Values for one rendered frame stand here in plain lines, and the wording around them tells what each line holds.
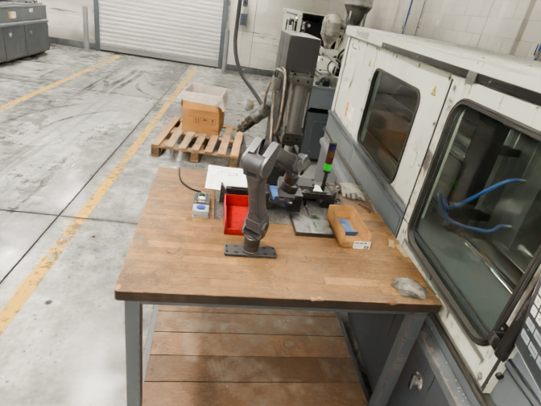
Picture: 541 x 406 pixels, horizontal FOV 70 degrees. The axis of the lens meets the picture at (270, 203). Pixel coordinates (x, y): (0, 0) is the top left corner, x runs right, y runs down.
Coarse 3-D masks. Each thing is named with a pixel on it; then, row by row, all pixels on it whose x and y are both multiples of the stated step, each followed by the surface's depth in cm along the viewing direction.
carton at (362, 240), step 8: (328, 208) 181; (336, 208) 181; (344, 208) 182; (352, 208) 182; (328, 216) 180; (336, 216) 170; (344, 216) 184; (352, 216) 182; (336, 224) 169; (344, 224) 179; (352, 224) 180; (360, 224) 172; (336, 232) 168; (344, 232) 159; (360, 232) 171; (368, 232) 163; (344, 240) 166; (352, 240) 167; (360, 240) 168; (368, 240) 162; (360, 248) 163; (368, 248) 163
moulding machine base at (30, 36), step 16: (0, 16) 671; (16, 16) 718; (32, 16) 772; (0, 32) 676; (16, 32) 723; (32, 32) 778; (0, 48) 681; (16, 48) 728; (32, 48) 785; (48, 48) 850
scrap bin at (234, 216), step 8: (224, 200) 176; (232, 200) 177; (240, 200) 177; (248, 200) 178; (224, 208) 170; (232, 208) 176; (240, 208) 177; (248, 208) 178; (224, 216) 164; (232, 216) 169; (240, 216) 170; (224, 224) 159; (232, 224) 163; (240, 224) 164; (224, 232) 156; (232, 232) 156; (240, 232) 157
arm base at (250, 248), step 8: (248, 240) 143; (256, 240) 143; (224, 248) 146; (232, 248) 147; (240, 248) 148; (248, 248) 144; (256, 248) 145; (264, 248) 150; (272, 248) 152; (240, 256) 145; (248, 256) 145; (256, 256) 145; (264, 256) 146; (272, 256) 146
